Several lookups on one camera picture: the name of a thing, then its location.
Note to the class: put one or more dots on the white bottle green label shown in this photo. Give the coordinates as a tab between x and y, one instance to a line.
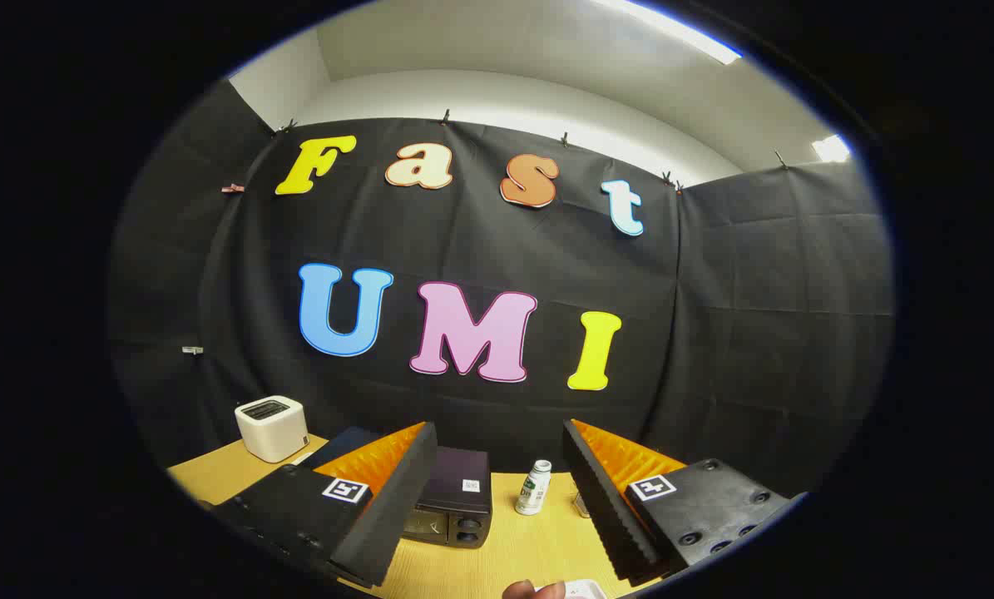
534	491

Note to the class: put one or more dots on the black toaster oven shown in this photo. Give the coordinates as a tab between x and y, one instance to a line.
455	482

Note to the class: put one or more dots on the white rectangular dish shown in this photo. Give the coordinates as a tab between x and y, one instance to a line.
586	590

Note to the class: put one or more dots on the long ceiling light panel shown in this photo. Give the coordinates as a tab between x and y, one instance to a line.
679	33

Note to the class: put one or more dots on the black backdrop cloth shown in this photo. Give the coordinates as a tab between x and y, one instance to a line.
463	241

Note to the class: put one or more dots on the white bread toaster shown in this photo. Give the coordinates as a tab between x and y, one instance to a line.
272	428

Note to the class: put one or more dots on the pink clip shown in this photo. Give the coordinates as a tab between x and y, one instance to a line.
232	189

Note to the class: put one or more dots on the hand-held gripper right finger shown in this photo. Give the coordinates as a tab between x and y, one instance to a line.
605	507

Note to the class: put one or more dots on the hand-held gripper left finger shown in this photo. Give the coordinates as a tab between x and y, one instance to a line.
397	507

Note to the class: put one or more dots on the small ceiling light panel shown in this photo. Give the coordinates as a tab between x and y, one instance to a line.
831	149

